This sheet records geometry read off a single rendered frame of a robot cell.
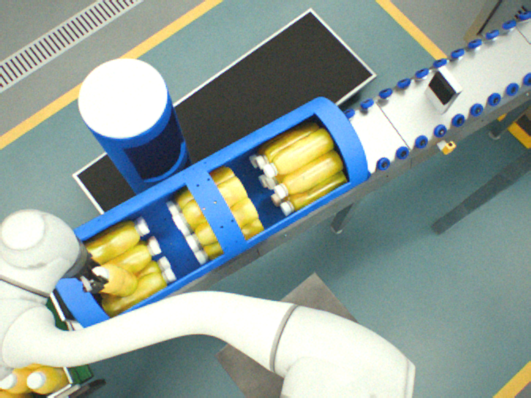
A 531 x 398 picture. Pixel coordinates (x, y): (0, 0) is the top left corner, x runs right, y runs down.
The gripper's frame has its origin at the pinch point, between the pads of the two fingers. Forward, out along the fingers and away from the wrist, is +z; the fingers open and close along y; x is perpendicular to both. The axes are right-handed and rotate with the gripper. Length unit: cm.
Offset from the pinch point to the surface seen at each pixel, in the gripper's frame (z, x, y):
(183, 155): 70, -37, 45
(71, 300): 9.1, 9.5, -0.5
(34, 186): 132, 30, 93
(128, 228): 17.7, -9.9, 11.7
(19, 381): 24.0, 33.5, -8.8
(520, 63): 38, -152, 3
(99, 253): 17.4, -0.3, 9.2
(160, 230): 33.9, -16.6, 11.8
